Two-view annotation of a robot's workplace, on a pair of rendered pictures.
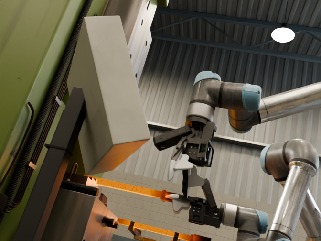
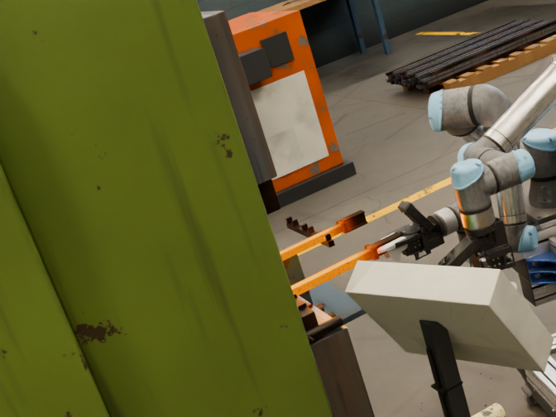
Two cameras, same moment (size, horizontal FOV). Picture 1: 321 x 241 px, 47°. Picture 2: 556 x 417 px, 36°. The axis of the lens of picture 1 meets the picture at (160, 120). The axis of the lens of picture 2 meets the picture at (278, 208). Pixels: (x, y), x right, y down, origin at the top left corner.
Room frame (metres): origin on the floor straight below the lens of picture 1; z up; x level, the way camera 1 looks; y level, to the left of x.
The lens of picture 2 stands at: (-0.40, 1.17, 1.94)
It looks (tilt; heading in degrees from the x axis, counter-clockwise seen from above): 19 degrees down; 330
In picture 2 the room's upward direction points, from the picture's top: 18 degrees counter-clockwise
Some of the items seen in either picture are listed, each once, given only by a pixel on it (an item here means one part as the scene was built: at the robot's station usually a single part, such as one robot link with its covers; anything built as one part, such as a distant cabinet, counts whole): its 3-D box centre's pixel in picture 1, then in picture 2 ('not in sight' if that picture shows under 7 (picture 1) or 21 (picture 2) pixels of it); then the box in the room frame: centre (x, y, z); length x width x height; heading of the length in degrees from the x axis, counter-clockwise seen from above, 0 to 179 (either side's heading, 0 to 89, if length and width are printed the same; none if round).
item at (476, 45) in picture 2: not in sight; (476, 58); (5.17, -4.56, 0.12); 1.58 x 0.80 x 0.24; 79
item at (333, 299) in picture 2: not in sight; (304, 310); (1.90, -0.13, 0.66); 0.40 x 0.30 x 0.02; 170
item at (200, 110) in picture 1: (199, 116); (476, 216); (0.95, -0.10, 1.15); 0.08 x 0.08 x 0.05
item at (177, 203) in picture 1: (176, 203); (393, 251); (1.33, -0.13, 0.98); 0.09 x 0.03 x 0.06; 82
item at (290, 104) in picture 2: not in sight; (181, 140); (5.03, -1.37, 0.62); 2.10 x 1.12 x 1.25; 79
